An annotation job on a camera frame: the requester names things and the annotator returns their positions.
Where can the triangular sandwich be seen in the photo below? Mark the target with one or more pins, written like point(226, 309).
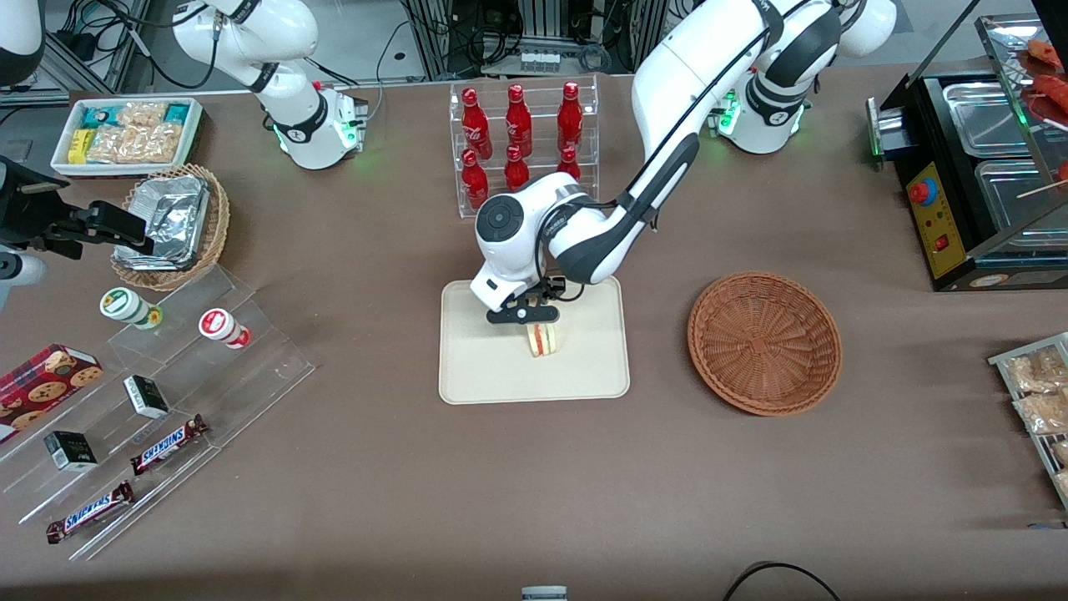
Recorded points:
point(542, 342)

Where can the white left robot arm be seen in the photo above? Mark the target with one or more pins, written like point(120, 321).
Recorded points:
point(667, 83)

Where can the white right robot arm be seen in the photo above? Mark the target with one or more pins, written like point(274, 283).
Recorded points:
point(250, 33)

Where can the beige plastic tray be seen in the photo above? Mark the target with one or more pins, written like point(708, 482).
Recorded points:
point(501, 371)

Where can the light tan wicker basket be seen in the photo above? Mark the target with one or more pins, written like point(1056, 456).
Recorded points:
point(219, 225)

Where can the brown round wicker basket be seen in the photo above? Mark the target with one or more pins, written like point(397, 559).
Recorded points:
point(763, 342)

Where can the tray of wrapped pastries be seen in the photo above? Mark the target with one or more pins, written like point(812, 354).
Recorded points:
point(1001, 361)

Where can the green lid yogurt cup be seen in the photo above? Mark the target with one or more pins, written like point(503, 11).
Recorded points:
point(121, 304)

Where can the large clear cracker bag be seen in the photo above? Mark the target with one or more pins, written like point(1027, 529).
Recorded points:
point(133, 145)

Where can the yellow snack packet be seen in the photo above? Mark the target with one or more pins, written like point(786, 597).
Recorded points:
point(79, 145)

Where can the teal snack packet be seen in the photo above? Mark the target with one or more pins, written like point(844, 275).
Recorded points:
point(178, 113)
point(98, 117)

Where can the small clear cracker bag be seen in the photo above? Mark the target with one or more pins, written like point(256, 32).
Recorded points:
point(142, 113)

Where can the white rectangular snack bin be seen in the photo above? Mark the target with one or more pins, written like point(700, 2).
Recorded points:
point(193, 133)

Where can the red lid yogurt cup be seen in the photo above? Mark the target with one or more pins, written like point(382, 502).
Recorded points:
point(220, 325)

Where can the red cola bottle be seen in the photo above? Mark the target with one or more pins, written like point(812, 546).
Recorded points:
point(518, 121)
point(570, 117)
point(472, 179)
point(474, 123)
point(568, 164)
point(516, 171)

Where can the small black carton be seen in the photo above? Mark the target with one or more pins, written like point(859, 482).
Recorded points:
point(70, 451)
point(145, 396)

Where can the red plaid cookie box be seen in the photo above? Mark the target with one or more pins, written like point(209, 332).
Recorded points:
point(42, 388)

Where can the clear acrylic stepped stand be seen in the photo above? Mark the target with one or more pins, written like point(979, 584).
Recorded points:
point(250, 376)

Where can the Snickers chocolate bar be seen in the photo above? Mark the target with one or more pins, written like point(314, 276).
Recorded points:
point(90, 512)
point(167, 445)

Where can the clear acrylic bottle rack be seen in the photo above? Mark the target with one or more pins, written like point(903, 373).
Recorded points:
point(541, 92)

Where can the white power strip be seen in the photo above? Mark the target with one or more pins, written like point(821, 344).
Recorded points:
point(539, 61)

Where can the small grey white device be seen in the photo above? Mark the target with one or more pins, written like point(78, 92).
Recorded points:
point(544, 593)

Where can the black food warmer cabinet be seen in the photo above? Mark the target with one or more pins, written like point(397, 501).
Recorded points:
point(926, 225)

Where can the steel warmer pan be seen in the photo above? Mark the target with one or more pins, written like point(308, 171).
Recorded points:
point(1014, 209)
point(984, 117)

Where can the clear fried snack bag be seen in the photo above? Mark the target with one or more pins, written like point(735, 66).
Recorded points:
point(1061, 452)
point(1045, 412)
point(1039, 371)
point(1063, 482)

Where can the red sausage on skewer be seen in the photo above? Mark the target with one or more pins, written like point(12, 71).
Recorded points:
point(1045, 53)
point(1053, 93)

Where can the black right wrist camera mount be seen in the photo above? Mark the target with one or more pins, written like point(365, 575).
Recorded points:
point(29, 204)

